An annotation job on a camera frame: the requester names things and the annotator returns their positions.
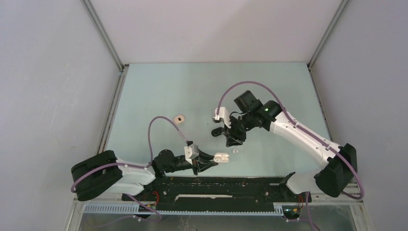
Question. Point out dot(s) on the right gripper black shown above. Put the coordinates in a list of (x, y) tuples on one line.
[(233, 133)]

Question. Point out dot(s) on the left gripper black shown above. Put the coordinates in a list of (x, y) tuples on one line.
[(201, 166)]

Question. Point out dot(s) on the white earbud charging case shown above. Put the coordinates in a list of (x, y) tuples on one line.
[(221, 158)]

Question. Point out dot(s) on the black earbud charging case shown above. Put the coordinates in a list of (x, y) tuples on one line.
[(217, 132)]

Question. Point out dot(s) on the pink earbud charging case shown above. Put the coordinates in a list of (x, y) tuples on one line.
[(179, 119)]

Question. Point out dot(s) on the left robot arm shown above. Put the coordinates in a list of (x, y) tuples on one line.
[(105, 173)]

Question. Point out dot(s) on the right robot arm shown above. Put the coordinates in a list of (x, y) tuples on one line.
[(337, 165)]

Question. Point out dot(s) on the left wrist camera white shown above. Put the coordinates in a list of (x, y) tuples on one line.
[(191, 152)]

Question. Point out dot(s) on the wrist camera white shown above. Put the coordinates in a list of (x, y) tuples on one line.
[(191, 152), (221, 115)]

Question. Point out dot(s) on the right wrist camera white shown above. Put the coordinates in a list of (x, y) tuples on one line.
[(221, 115)]

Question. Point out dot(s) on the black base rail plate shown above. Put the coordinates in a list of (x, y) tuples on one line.
[(219, 194)]

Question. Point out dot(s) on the right aluminium frame post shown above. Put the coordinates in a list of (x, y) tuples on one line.
[(327, 33)]

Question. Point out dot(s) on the aluminium frame post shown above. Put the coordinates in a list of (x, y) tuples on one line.
[(93, 15), (327, 33)]

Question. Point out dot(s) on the left aluminium frame post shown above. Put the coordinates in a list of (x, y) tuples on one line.
[(93, 15)]

